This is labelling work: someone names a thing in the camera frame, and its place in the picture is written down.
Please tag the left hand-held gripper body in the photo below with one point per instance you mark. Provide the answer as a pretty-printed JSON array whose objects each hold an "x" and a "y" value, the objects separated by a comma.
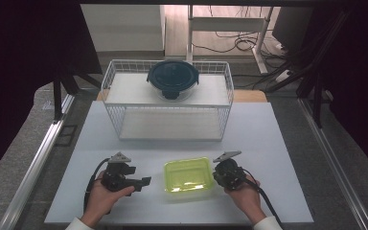
[{"x": 116, "y": 177}]

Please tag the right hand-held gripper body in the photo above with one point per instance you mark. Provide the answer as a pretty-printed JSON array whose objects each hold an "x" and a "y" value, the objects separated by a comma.
[{"x": 230, "y": 174}]

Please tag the yellow-green plastic container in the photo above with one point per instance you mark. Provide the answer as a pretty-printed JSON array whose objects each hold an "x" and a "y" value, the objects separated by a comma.
[{"x": 188, "y": 175}]

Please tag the round container dark blue lid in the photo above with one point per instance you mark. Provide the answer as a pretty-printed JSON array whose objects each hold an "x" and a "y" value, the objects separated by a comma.
[{"x": 172, "y": 76}]

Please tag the person's left hand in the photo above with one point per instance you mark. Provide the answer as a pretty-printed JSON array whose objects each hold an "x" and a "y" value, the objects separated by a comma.
[{"x": 102, "y": 199}]

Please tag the person's right hand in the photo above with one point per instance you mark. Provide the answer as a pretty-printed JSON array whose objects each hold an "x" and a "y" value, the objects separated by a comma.
[{"x": 247, "y": 199}]

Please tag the black metal stand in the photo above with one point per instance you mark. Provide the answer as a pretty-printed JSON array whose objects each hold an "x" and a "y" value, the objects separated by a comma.
[
  {"x": 57, "y": 96},
  {"x": 317, "y": 96}
]

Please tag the white power strip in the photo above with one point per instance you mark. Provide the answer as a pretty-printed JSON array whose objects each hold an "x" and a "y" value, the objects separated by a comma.
[{"x": 282, "y": 76}]

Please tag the white cabinet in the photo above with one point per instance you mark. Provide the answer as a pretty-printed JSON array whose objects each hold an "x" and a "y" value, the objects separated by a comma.
[{"x": 124, "y": 28}]

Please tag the black curtain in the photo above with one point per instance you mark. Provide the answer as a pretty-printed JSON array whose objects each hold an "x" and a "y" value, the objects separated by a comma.
[
  {"x": 22, "y": 64},
  {"x": 364, "y": 80}
]

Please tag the dark monitor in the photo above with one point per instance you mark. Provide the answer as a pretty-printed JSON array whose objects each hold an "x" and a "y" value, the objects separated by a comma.
[{"x": 292, "y": 27}]

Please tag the aluminium rail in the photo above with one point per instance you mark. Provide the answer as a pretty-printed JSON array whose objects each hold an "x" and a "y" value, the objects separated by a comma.
[
  {"x": 33, "y": 172},
  {"x": 335, "y": 166}
]

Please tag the white desk frame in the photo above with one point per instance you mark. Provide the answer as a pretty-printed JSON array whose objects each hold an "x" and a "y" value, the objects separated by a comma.
[{"x": 226, "y": 24}]

